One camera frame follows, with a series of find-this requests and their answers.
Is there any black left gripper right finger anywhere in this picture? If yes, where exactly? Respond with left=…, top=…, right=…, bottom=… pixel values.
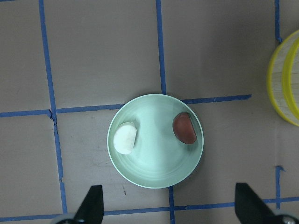
left=235, top=183, right=282, bottom=224

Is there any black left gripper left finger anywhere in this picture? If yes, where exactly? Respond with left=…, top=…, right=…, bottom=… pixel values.
left=74, top=185, right=104, bottom=224

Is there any white steamed bun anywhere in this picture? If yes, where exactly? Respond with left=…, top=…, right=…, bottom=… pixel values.
left=113, top=122, right=137, bottom=154

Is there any yellow steamer layer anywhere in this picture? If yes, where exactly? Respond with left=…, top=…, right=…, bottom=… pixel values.
left=266, top=31, right=299, bottom=126

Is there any light green round plate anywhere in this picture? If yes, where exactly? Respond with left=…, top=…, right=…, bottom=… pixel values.
left=107, top=94, right=204, bottom=189

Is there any dark red bun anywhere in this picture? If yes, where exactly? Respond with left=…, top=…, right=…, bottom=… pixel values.
left=172, top=112, right=197, bottom=145

